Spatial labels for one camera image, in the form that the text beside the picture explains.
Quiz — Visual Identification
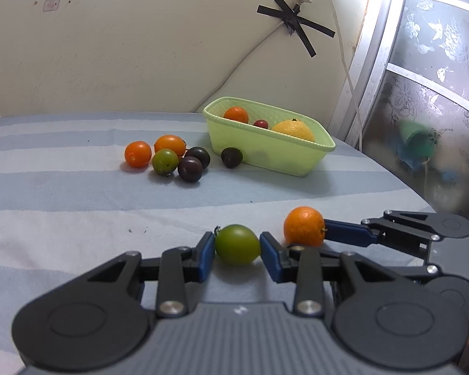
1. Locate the thin white cord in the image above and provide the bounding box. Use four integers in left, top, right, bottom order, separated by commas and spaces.
322, 0, 364, 151

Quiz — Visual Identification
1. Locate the large yellow orange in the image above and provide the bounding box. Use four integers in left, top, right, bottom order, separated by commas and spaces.
271, 118, 316, 143

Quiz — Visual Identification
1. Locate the orange cherry tomato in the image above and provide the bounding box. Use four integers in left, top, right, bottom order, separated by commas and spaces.
154, 135, 187, 158
124, 141, 152, 168

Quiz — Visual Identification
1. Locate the white door frame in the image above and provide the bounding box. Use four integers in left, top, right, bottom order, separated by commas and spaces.
328, 0, 411, 153

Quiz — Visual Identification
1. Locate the blue striped bedsheet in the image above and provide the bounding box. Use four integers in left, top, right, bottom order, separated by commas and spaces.
0, 111, 456, 375

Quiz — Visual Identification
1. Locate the dark purple cherry tomato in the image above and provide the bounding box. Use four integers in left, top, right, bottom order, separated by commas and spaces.
221, 147, 244, 169
184, 146, 211, 170
177, 156, 203, 183

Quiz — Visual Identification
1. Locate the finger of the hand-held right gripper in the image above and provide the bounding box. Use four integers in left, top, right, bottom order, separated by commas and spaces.
352, 253, 441, 282
323, 210, 441, 261

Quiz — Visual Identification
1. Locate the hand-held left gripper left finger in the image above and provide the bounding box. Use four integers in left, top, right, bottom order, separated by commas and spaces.
76, 231, 216, 318

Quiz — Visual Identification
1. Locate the small mandarin orange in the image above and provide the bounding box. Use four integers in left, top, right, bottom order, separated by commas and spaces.
283, 206, 326, 248
223, 106, 250, 123

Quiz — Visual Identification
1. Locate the green cherry tomato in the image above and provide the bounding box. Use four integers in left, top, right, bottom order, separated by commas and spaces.
214, 224, 261, 265
152, 148, 179, 176

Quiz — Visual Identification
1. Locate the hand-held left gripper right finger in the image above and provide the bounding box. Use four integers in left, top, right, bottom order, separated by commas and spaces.
259, 232, 408, 318

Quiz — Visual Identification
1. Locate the green object behind glass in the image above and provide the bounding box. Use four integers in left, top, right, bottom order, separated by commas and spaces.
399, 119, 434, 161

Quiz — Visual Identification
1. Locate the light green plastic basket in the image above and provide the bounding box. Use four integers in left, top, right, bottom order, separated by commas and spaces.
202, 96, 336, 178

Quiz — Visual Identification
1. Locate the frosted patterned glass door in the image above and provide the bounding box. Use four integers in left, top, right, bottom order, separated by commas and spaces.
360, 0, 469, 219

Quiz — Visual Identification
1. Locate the blue object behind glass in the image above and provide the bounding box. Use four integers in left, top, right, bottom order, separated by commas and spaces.
395, 141, 460, 182

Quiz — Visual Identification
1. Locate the grey cable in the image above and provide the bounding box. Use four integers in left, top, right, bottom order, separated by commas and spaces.
191, 19, 292, 113

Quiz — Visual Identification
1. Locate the black tape cross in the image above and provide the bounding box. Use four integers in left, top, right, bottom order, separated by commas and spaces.
257, 0, 336, 58

